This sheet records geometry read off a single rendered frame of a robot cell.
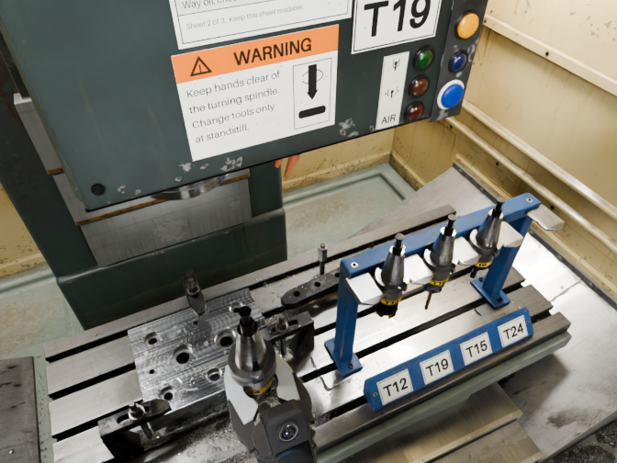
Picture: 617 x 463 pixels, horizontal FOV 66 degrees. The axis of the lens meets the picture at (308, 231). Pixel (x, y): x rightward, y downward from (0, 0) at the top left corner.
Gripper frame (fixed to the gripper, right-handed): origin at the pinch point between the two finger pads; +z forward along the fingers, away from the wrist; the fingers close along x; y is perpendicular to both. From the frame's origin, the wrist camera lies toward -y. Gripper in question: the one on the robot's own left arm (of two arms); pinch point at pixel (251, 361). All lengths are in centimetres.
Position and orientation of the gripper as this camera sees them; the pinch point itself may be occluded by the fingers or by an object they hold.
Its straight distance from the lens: 68.4
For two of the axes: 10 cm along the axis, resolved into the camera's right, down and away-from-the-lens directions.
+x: 9.0, -3.0, 3.1
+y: -0.1, 7.0, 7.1
